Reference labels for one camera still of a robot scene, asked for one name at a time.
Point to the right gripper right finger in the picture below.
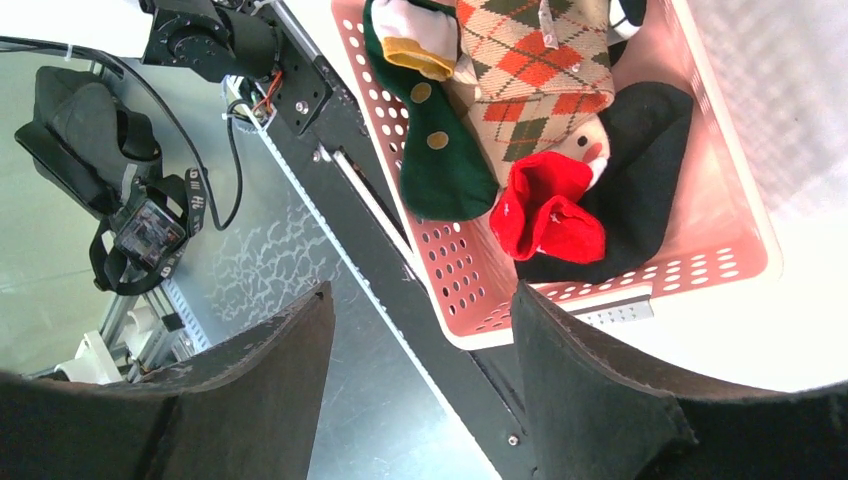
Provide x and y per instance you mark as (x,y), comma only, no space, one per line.
(599,408)

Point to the dark green sock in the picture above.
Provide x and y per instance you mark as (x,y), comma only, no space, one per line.
(412,46)

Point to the red christmas sock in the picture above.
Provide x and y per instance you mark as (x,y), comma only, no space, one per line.
(539,211)

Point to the black vr headset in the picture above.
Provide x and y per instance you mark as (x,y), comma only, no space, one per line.
(105,157)

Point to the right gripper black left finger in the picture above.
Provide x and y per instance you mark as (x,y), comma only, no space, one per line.
(247,408)

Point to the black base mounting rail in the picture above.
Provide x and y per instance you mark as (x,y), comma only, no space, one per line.
(322,137)

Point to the pink plastic basket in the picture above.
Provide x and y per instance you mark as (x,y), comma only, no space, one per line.
(718,243)

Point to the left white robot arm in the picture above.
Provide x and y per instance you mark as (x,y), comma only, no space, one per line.
(214,39)

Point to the black white striped sock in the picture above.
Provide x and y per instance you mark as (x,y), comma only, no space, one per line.
(626,17)

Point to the brown argyle sock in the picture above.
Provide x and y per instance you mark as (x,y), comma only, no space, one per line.
(538,71)

